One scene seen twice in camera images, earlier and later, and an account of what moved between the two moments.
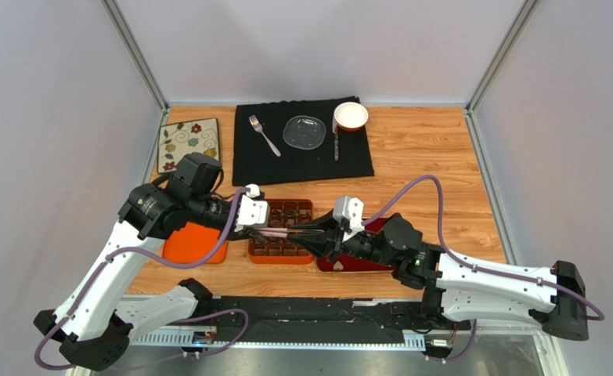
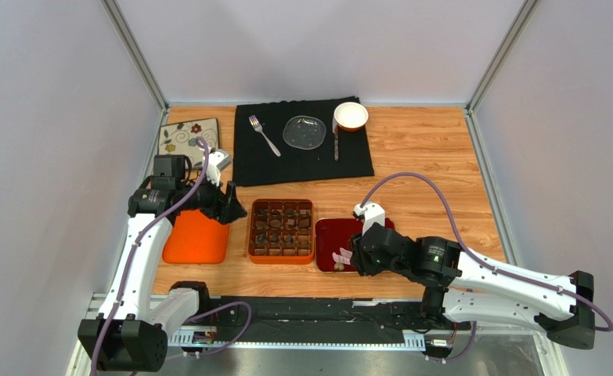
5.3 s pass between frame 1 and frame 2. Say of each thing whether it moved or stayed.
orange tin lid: stayed
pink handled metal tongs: moved
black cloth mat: stayed
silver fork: stayed
